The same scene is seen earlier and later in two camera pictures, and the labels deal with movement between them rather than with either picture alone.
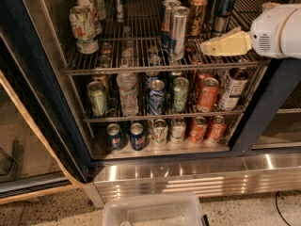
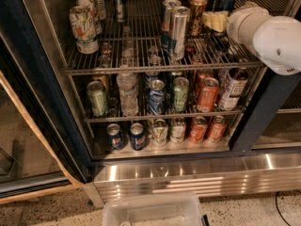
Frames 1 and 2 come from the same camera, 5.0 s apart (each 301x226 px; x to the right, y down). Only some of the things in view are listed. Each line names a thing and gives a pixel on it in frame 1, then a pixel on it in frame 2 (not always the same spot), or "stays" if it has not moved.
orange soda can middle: x=208 y=93 stays
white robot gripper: x=265 y=34 to x=235 y=24
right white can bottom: x=177 y=130 stays
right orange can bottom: x=217 y=129 stays
